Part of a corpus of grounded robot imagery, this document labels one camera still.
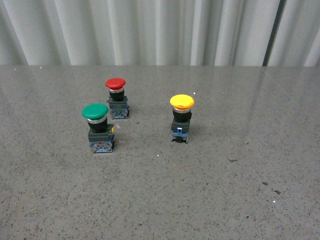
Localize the yellow mushroom push button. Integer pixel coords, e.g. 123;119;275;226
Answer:
169;94;195;144

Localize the red mushroom push button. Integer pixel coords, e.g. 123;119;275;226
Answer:
105;77;129;119

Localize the green mushroom push button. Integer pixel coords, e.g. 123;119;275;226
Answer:
82;103;115;154

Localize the white pleated curtain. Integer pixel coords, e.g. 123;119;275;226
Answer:
0;0;320;67

